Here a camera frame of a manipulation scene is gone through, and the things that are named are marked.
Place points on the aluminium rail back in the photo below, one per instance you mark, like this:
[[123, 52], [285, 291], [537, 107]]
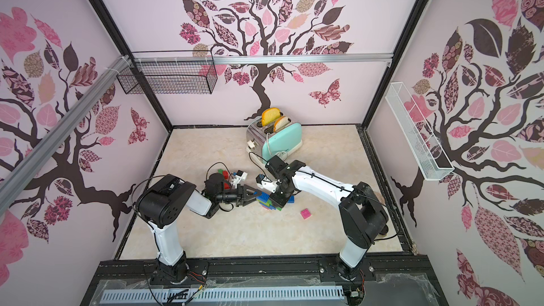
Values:
[[267, 59]]

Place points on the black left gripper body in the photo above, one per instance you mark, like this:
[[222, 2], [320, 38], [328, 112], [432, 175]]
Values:
[[231, 195]]

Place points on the mint and cream toaster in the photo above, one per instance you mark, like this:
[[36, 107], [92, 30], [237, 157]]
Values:
[[265, 143]]

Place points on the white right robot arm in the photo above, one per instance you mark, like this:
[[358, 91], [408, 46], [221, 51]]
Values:
[[363, 216]]

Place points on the blue long lego brick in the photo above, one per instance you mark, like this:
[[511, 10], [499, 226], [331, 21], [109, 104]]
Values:
[[263, 198]]

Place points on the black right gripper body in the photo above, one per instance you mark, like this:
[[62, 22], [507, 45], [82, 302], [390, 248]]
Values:
[[282, 187]]

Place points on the red long lego brick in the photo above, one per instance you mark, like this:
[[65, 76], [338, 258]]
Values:
[[227, 183]]

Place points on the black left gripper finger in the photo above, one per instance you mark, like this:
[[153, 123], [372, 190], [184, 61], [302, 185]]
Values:
[[244, 201], [246, 191]]

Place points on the toast slice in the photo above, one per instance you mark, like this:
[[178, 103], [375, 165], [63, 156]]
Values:
[[270, 116], [281, 123]]

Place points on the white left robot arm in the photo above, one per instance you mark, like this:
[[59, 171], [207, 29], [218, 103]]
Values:
[[161, 204]]

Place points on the white slotted cable duct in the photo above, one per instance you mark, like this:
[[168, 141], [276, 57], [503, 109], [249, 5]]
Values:
[[163, 296]]

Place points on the toast slice left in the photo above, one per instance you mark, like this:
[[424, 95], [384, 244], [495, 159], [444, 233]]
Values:
[[270, 116]]

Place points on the white wire shelf basket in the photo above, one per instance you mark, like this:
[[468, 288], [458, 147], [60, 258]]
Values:
[[409, 111]]

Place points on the aluminium rail left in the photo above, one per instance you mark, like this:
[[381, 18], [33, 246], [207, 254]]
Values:
[[22, 175]]

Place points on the aluminium rail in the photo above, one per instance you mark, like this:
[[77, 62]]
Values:
[[22, 175], [267, 59]]

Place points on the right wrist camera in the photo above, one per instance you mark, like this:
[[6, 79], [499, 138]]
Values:
[[265, 184]]

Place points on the toast slice right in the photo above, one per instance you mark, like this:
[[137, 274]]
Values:
[[281, 123]]

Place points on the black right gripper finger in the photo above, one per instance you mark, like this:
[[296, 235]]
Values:
[[277, 200], [285, 195]]

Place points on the black wire basket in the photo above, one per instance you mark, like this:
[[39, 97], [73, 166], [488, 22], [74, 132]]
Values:
[[182, 74]]

